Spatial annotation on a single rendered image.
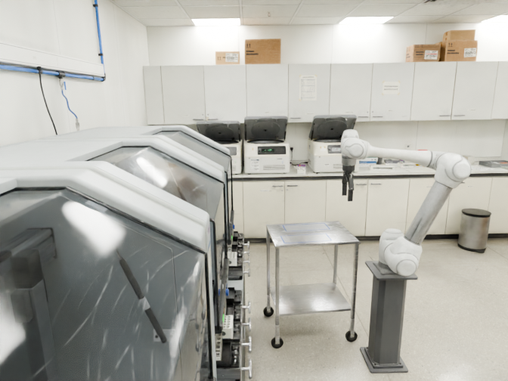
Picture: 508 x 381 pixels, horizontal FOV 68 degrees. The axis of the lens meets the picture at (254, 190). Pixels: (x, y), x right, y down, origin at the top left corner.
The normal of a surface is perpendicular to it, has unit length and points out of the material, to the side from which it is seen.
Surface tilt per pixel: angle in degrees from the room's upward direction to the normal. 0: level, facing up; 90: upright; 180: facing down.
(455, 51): 89
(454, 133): 90
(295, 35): 90
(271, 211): 90
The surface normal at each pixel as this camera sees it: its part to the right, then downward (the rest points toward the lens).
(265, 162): 0.03, 0.24
